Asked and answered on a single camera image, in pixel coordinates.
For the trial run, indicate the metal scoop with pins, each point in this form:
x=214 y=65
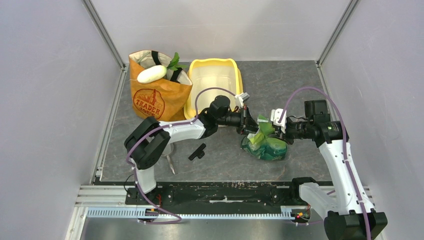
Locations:
x=167 y=152

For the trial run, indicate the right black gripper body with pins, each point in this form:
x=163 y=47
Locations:
x=296 y=130

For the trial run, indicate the orange paper grocery bag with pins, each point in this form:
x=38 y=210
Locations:
x=165 y=98

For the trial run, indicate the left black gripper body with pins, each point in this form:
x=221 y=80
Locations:
x=236 y=119

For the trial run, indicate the slotted cable duct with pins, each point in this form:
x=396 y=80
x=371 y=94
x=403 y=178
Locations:
x=148 y=213

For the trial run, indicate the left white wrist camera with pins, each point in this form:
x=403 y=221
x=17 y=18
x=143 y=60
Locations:
x=241 y=98

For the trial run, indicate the green litter bag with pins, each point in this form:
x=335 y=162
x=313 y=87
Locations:
x=262 y=145

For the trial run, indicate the white daikon radish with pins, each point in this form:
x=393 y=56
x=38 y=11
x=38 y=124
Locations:
x=152 y=74

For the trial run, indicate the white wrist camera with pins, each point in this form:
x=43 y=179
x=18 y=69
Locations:
x=278 y=118
x=241 y=98

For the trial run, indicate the yellow litter box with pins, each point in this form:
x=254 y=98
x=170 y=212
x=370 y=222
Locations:
x=208 y=73

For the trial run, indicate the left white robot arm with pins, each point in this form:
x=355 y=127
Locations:
x=146 y=144

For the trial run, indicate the black bag clip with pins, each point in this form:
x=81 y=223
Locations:
x=198 y=153

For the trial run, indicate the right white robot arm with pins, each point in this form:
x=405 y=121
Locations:
x=350 y=214

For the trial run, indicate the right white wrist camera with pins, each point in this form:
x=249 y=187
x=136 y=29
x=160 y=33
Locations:
x=278 y=118

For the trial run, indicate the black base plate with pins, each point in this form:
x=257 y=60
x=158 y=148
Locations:
x=225 y=197

